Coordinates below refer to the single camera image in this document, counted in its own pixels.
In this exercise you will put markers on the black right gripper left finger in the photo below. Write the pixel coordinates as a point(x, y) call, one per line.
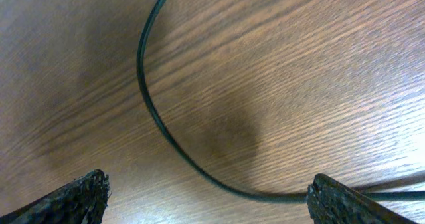
point(82, 201)

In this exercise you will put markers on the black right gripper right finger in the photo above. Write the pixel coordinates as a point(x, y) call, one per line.
point(329, 201)

